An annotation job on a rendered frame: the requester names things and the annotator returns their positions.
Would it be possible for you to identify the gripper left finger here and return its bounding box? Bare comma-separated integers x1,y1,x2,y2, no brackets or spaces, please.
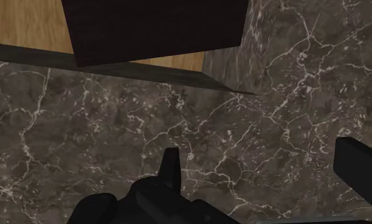
67,146,193,224

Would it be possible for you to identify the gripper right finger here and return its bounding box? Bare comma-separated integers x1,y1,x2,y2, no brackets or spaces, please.
333,136,372,216

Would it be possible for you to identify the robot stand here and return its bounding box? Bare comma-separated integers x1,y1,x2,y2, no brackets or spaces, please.
60,0,251,68

